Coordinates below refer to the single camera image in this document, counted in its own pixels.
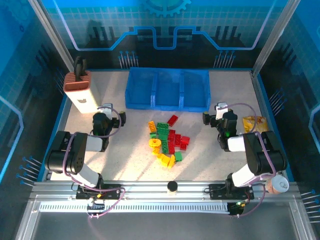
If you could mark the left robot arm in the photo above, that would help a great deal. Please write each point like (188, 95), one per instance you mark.
(77, 155)

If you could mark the yellow snack bag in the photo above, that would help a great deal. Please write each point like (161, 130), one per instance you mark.
(258, 122)

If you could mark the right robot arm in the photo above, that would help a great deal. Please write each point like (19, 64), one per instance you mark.
(260, 155)

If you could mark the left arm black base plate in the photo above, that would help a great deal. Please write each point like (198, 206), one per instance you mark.
(112, 191)

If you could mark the aluminium enclosure post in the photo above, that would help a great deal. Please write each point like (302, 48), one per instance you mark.
(53, 35)
(274, 36)

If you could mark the yellow round lego piece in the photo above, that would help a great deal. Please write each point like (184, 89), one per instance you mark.
(155, 142)

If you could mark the black knob on wooden block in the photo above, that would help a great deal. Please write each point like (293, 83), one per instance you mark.
(172, 186)

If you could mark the white knife block brown top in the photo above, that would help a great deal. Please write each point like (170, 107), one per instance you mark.
(85, 100)

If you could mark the blue three-compartment bin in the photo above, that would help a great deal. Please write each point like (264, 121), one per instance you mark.
(167, 87)

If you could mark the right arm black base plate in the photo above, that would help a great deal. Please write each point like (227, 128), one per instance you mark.
(216, 192)

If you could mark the aluminium rail frame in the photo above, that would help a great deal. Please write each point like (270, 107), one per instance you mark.
(140, 186)

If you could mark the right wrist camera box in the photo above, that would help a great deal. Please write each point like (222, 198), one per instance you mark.
(221, 108)

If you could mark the long red lego brick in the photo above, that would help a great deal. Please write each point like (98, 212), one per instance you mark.
(172, 120)

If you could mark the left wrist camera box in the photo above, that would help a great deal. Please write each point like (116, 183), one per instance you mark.
(107, 110)

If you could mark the small green lego brick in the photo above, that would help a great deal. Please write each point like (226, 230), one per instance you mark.
(178, 156)
(152, 135)

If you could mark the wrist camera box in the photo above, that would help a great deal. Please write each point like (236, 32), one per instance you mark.
(107, 110)
(221, 108)

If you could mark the yellow lego brick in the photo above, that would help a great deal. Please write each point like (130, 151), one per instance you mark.
(171, 161)
(152, 126)
(162, 159)
(155, 150)

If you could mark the large green lego brick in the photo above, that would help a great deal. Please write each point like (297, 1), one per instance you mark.
(162, 127)

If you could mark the black electronics box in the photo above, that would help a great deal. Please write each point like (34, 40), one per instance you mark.
(236, 208)

